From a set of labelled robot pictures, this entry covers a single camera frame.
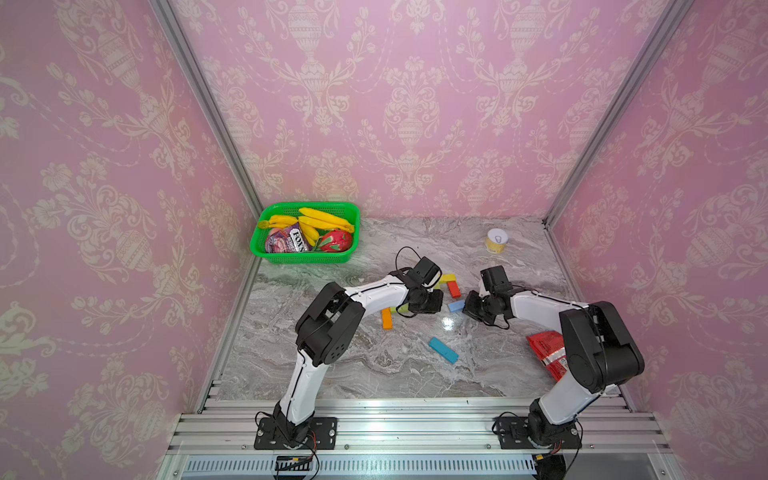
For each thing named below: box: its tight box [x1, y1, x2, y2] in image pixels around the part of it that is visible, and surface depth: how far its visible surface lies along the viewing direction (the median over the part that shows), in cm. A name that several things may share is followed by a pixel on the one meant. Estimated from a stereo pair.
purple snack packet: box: [265, 223, 313, 254], surface depth 108 cm
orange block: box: [382, 307, 393, 330], surface depth 95 cm
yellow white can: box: [486, 228, 509, 254], surface depth 111 cm
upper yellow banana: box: [298, 207, 354, 233], surface depth 113 cm
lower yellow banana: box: [298, 221, 319, 247], surface depth 112 cm
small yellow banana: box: [258, 215, 299, 229], surface depth 112 cm
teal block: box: [428, 337, 459, 364], surface depth 89 cm
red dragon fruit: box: [320, 229, 352, 253], surface depth 106 cm
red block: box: [447, 281, 461, 298], surface depth 103 cm
